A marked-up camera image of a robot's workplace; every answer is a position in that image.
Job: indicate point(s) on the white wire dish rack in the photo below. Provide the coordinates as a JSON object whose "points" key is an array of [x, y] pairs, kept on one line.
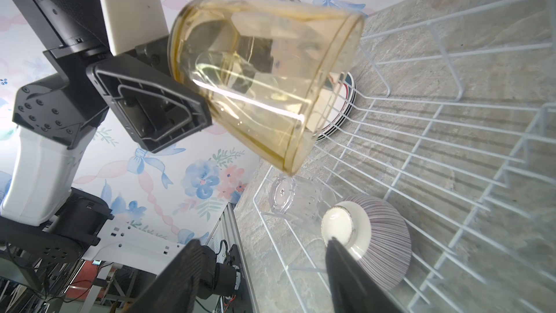
{"points": [[454, 125]]}

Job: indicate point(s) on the yellow glass cup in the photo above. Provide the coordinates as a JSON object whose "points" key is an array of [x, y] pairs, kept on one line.
{"points": [[269, 70]]}

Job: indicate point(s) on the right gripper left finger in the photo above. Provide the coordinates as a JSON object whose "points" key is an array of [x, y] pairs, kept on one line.
{"points": [[176, 288]]}

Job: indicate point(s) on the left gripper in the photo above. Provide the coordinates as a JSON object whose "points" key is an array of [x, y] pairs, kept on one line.
{"points": [[98, 49]]}

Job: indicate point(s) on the clear glass cup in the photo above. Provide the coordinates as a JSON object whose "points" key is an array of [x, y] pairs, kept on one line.
{"points": [[301, 199]]}

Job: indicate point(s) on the white plate green red rim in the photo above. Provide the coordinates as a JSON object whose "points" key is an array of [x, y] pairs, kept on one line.
{"points": [[342, 108]]}

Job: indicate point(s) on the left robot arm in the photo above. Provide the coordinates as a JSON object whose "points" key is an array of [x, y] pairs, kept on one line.
{"points": [[42, 213]]}

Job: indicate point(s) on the striped ceramic bowl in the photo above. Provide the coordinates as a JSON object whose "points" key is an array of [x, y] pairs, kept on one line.
{"points": [[375, 234]]}

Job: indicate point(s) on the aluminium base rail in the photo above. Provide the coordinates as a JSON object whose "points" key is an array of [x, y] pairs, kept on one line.
{"points": [[226, 242]]}

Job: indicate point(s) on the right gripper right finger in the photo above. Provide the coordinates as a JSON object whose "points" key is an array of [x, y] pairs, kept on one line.
{"points": [[351, 289]]}

